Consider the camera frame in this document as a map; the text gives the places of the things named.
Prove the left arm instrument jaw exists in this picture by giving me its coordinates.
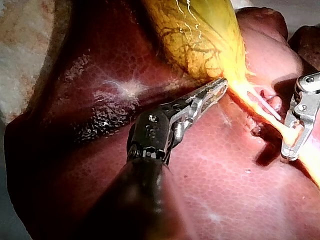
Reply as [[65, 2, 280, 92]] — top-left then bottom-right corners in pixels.
[[185, 83, 229, 124], [191, 77, 228, 103]]

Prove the right arm instrument jaw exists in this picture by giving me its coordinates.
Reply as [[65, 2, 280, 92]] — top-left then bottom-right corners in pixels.
[[280, 116, 296, 159], [289, 121, 315, 161]]

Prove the left arm instrument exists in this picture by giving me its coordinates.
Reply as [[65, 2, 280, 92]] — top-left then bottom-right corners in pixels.
[[126, 95, 199, 166]]

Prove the right arm instrument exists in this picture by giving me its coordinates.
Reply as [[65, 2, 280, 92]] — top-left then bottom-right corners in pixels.
[[289, 71, 320, 126]]

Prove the gallbladder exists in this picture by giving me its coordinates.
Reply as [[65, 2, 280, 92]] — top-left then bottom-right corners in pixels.
[[143, 0, 254, 86]]

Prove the dark red liver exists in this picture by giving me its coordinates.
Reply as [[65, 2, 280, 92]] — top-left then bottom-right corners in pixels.
[[4, 0, 320, 240]]

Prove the white cloth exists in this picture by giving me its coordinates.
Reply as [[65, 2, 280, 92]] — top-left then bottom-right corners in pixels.
[[0, 0, 65, 123]]

